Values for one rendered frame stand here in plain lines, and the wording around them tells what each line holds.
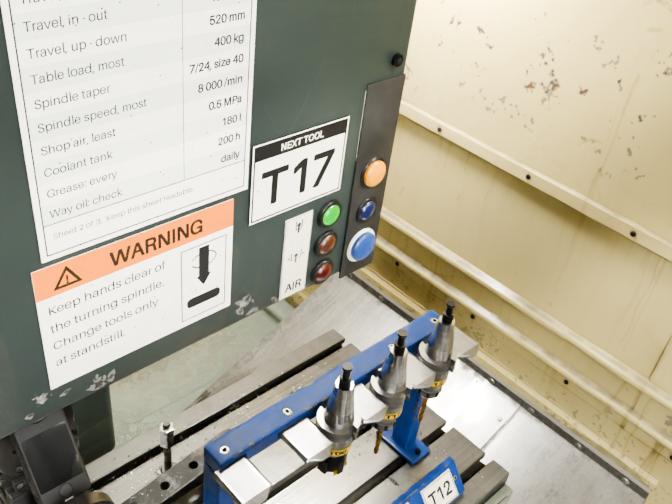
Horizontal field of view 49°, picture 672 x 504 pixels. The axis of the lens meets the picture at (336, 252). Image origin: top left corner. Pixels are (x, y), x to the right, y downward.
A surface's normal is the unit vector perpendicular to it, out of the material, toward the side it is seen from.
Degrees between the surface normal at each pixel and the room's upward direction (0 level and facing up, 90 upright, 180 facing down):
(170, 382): 0
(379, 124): 90
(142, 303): 90
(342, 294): 24
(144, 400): 0
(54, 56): 90
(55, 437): 60
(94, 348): 90
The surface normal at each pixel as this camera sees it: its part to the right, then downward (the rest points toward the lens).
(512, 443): -0.19, -0.59
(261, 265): 0.68, 0.50
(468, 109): -0.72, 0.34
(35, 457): 0.62, 0.05
